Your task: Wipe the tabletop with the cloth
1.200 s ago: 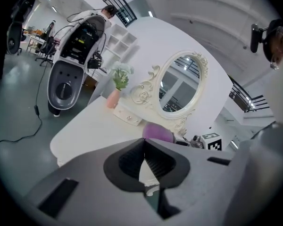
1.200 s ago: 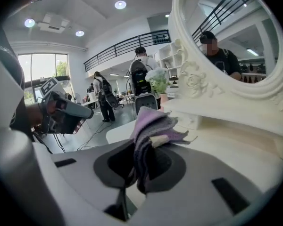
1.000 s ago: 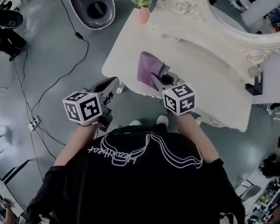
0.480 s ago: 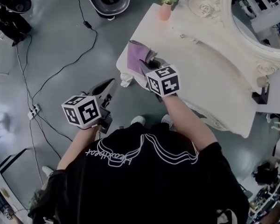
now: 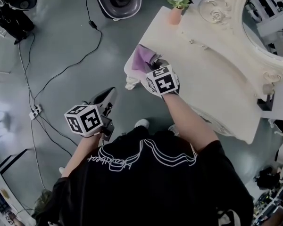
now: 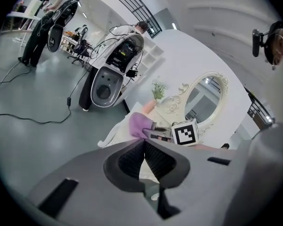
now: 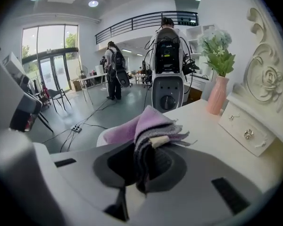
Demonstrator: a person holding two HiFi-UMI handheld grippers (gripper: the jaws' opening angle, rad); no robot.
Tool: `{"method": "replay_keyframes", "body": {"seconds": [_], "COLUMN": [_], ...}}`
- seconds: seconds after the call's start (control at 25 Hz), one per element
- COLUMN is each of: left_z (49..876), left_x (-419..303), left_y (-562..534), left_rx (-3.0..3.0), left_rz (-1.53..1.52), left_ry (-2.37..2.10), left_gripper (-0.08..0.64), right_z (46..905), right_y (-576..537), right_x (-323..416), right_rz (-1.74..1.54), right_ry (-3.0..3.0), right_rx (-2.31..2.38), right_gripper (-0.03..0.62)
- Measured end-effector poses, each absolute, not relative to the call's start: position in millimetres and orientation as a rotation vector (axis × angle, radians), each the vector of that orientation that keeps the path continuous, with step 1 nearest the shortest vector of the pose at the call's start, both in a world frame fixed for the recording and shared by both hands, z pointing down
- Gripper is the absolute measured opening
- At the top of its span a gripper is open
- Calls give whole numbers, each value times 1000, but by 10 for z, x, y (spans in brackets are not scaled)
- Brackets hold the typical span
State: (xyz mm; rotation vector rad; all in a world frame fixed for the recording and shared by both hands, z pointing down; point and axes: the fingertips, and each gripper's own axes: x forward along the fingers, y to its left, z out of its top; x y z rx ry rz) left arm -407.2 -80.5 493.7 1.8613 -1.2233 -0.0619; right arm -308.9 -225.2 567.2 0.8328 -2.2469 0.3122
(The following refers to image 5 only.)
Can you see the pink vase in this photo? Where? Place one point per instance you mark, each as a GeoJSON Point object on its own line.
{"type": "Point", "coordinates": [175, 16]}

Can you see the white shoe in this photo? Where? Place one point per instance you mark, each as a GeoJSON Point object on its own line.
{"type": "Point", "coordinates": [142, 123]}
{"type": "Point", "coordinates": [174, 129]}

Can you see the ornate white framed mirror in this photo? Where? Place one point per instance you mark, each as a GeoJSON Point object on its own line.
{"type": "Point", "coordinates": [235, 27]}

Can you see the white tabletop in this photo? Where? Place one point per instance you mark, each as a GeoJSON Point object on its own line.
{"type": "Point", "coordinates": [202, 83]}

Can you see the cluttered storage shelf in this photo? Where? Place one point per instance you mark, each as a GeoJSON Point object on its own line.
{"type": "Point", "coordinates": [273, 204]}

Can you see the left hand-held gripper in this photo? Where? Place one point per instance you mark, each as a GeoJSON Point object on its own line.
{"type": "Point", "coordinates": [83, 119]}

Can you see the purple cloth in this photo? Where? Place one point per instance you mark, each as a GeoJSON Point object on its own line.
{"type": "Point", "coordinates": [142, 56]}

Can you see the person's right forearm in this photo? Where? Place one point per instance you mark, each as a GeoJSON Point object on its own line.
{"type": "Point", "coordinates": [187, 119]}

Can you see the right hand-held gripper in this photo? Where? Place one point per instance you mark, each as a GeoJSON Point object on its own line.
{"type": "Point", "coordinates": [163, 80]}

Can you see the black bag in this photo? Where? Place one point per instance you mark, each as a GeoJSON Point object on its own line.
{"type": "Point", "coordinates": [268, 178]}

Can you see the black printed t-shirt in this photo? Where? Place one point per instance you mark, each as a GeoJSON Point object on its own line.
{"type": "Point", "coordinates": [143, 185]}

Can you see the black equipment stand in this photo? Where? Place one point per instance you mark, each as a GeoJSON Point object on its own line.
{"type": "Point", "coordinates": [11, 10]}

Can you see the carved white table leg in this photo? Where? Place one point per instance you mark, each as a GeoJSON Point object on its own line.
{"type": "Point", "coordinates": [132, 82]}

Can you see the person's left forearm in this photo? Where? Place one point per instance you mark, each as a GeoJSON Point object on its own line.
{"type": "Point", "coordinates": [81, 153]}

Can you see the white power strip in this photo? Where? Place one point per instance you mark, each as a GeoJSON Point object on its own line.
{"type": "Point", "coordinates": [35, 112]}

